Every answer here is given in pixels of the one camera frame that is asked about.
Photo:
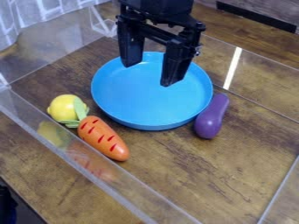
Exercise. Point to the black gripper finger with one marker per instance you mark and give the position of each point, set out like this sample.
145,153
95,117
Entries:
131,44
176,60

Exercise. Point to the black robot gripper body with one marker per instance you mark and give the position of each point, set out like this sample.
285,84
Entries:
160,20

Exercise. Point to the blue round plate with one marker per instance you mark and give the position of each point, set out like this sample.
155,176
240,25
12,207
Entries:
129,95

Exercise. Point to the orange toy carrot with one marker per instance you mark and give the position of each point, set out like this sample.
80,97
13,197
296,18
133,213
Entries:
96,133

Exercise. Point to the purple toy eggplant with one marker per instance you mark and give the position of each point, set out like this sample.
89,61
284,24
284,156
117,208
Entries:
208,120

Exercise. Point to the white patterned curtain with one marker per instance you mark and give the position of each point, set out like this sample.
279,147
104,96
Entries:
21,13

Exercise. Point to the yellow toy lemon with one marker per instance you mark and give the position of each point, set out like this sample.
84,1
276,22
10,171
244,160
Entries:
67,109

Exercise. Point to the clear acrylic enclosure wall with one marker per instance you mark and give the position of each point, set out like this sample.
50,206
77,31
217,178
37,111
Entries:
236,179

